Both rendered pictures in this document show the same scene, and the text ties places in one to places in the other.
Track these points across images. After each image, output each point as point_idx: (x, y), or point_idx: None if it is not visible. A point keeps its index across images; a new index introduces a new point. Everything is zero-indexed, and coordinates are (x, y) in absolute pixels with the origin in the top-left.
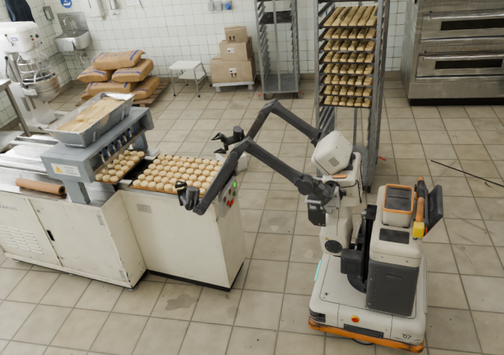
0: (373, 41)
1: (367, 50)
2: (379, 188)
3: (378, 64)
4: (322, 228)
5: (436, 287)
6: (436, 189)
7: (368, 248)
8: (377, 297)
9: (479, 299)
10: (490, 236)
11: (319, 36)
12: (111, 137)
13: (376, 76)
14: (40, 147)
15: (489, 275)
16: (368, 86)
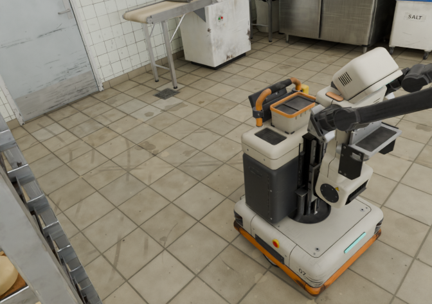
0: (14, 143)
1: (19, 187)
2: (276, 153)
3: (42, 191)
4: (366, 173)
5: (229, 221)
6: (256, 95)
7: None
8: None
9: (211, 199)
10: (126, 235)
11: (14, 295)
12: None
13: (57, 218)
14: None
15: (180, 209)
16: (65, 263)
